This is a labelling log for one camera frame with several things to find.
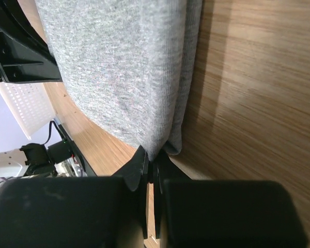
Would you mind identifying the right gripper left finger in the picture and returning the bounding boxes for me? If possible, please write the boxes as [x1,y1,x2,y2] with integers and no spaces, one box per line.
[0,147,149,247]

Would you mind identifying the grey t shirt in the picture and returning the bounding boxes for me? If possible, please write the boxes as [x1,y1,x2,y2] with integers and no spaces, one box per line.
[36,1,203,160]

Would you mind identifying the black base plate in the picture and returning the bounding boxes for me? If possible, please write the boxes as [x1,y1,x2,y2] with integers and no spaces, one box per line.
[54,117,96,177]

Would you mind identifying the white plastic basket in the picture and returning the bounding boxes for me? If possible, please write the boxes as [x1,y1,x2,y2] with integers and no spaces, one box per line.
[0,82,56,140]

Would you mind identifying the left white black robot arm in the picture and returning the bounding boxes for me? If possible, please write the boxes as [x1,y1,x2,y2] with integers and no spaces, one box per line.
[0,1,72,178]

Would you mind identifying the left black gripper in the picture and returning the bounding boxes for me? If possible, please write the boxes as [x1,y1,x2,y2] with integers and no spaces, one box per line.
[0,1,62,83]

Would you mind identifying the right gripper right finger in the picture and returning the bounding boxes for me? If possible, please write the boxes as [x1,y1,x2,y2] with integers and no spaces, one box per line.
[153,151,308,247]

